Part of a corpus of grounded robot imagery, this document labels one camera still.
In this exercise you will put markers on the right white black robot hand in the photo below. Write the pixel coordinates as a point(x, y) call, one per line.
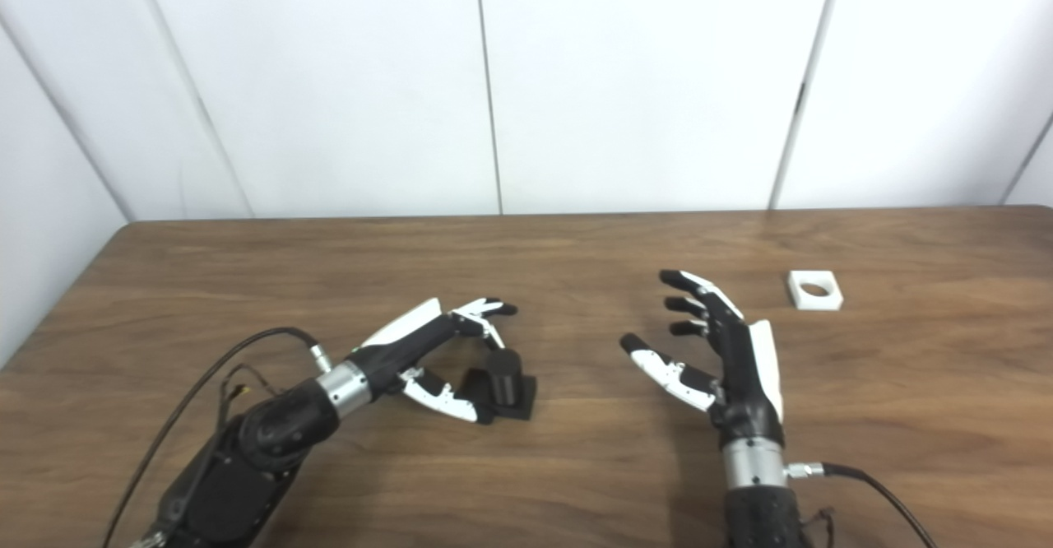
point(744, 383)

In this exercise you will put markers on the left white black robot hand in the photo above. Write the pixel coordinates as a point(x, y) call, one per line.
point(403, 350)

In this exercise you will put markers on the black peg with square base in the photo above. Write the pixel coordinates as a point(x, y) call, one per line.
point(503, 375)

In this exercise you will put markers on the white square piece with hole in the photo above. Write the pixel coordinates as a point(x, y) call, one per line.
point(814, 304)

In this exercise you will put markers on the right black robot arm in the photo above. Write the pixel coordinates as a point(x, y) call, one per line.
point(761, 507)

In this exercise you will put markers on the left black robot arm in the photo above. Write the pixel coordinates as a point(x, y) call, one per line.
point(247, 466)

